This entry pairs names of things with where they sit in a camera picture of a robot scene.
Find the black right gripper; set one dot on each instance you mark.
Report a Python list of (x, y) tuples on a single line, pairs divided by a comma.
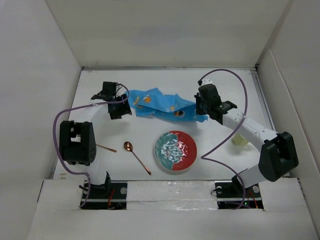
[(199, 111)]

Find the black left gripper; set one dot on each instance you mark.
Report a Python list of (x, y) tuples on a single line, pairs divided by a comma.
[(123, 110)]

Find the blue patterned cloth napkin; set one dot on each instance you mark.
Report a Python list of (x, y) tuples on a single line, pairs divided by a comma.
[(168, 107)]

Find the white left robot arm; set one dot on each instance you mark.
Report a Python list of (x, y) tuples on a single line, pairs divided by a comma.
[(74, 131)]

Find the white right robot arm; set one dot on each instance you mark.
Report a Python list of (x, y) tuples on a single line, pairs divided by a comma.
[(278, 154)]

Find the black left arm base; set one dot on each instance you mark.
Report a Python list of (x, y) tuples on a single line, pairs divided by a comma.
[(115, 198)]

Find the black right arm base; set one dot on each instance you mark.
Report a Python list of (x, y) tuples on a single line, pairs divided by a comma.
[(230, 195)]

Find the copper spoon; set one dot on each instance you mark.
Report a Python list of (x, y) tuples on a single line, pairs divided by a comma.
[(129, 148)]

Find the copper fork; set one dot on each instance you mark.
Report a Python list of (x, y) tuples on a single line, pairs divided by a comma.
[(107, 148)]

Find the pale yellow paper cup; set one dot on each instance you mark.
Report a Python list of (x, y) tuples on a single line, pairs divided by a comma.
[(239, 140)]

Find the red and teal plate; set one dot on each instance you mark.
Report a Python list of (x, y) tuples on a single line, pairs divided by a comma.
[(175, 151)]

